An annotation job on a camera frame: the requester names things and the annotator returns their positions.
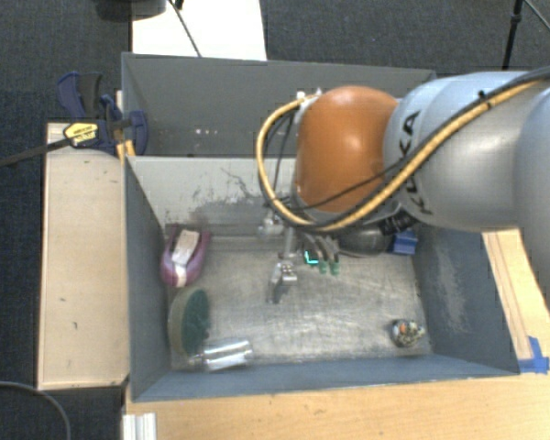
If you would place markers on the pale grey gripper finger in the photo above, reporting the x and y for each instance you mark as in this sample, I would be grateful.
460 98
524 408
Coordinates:
290 276
275 287

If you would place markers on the grey metal bin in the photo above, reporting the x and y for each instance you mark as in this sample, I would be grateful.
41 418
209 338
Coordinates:
330 305

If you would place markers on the dark grey rounded object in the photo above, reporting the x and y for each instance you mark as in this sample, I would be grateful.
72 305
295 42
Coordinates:
364 240

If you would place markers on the green and beige round sponge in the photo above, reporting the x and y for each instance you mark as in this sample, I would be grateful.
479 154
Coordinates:
193 321

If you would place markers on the blue ribbed block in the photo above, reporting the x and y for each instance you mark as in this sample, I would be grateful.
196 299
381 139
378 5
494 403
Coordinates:
403 243

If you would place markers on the pale wood flat board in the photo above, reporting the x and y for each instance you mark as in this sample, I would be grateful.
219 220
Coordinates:
82 264

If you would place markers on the black cylinder on white bracket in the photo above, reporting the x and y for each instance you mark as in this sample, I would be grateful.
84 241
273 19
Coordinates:
397 223

